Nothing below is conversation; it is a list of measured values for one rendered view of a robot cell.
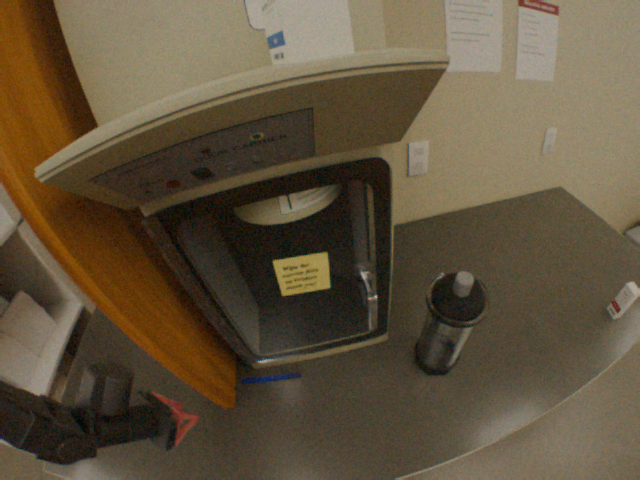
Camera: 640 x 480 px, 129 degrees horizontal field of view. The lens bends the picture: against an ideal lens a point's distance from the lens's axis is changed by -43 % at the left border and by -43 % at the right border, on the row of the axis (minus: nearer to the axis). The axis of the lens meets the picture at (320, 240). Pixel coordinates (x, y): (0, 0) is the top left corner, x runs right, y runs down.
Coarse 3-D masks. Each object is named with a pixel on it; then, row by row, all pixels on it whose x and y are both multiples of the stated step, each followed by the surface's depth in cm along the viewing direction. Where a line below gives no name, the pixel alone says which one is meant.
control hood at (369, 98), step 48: (384, 48) 21; (192, 96) 14; (240, 96) 14; (288, 96) 16; (336, 96) 17; (384, 96) 18; (96, 144) 14; (144, 144) 16; (336, 144) 25; (96, 192) 19
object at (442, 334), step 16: (448, 272) 43; (432, 304) 39; (432, 320) 41; (448, 320) 36; (464, 320) 36; (432, 336) 43; (448, 336) 40; (464, 336) 39; (432, 352) 45; (448, 352) 43; (432, 368) 49
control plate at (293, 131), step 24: (264, 120) 17; (288, 120) 18; (312, 120) 19; (192, 144) 18; (216, 144) 19; (240, 144) 20; (264, 144) 21; (288, 144) 22; (312, 144) 23; (120, 168) 17; (144, 168) 19; (168, 168) 20; (192, 168) 22; (216, 168) 23; (240, 168) 24; (120, 192) 21; (168, 192) 25
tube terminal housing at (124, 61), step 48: (96, 0) 14; (144, 0) 16; (192, 0) 17; (240, 0) 18; (96, 48) 17; (144, 48) 19; (192, 48) 20; (240, 48) 21; (96, 96) 20; (144, 96) 22; (384, 144) 30; (192, 192) 29; (384, 336) 58
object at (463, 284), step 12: (444, 276) 41; (456, 276) 37; (468, 276) 36; (432, 288) 41; (444, 288) 39; (456, 288) 37; (468, 288) 36; (480, 288) 38; (444, 300) 38; (456, 300) 37; (468, 300) 37; (480, 300) 36; (444, 312) 37; (456, 312) 36; (468, 312) 36; (480, 312) 36
